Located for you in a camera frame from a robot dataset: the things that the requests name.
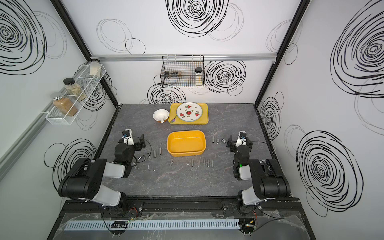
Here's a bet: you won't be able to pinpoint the watermelon pattern ceramic plate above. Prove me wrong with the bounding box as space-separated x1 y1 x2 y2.
177 102 203 122

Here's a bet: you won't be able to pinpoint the orange white bowl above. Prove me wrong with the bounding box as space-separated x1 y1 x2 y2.
153 109 170 123

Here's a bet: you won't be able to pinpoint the black corner frame post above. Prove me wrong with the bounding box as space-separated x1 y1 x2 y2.
255 0 311 109

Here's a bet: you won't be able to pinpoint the spice jar brown powder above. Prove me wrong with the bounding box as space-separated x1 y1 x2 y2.
51 92 78 117

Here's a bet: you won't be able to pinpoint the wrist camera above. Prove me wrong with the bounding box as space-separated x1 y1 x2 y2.
122 129 135 146
235 131 247 148

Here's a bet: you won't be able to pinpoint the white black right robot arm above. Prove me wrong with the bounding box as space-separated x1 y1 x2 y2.
226 131 291 206

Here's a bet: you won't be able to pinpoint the white slotted cable duct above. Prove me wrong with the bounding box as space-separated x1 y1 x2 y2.
64 219 241 231

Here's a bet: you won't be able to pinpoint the spice jar black lid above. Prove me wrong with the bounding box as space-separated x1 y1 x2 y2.
63 78 87 102

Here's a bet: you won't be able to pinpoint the black wire wall basket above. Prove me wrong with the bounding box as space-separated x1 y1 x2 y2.
160 55 205 88

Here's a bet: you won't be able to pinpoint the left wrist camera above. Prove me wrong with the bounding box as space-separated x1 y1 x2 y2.
122 129 135 146

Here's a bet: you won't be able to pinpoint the spice jar white contents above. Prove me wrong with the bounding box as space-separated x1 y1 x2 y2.
89 59 102 78

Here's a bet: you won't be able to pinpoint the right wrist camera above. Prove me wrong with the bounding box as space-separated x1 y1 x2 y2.
235 131 247 148

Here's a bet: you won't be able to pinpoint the yellow plastic storage box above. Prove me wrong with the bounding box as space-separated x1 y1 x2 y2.
167 130 207 157

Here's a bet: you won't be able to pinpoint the yellow plastic tray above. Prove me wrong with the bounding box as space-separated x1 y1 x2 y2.
168 103 209 125

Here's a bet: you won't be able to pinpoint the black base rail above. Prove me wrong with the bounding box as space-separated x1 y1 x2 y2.
59 196 304 218

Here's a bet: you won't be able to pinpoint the clear acrylic wall shelf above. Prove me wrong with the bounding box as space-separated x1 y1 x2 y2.
46 62 108 131

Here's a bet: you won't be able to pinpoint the dark item in basket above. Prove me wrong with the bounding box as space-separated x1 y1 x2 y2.
164 71 182 78

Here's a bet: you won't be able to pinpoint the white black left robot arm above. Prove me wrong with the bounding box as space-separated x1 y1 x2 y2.
58 129 146 208

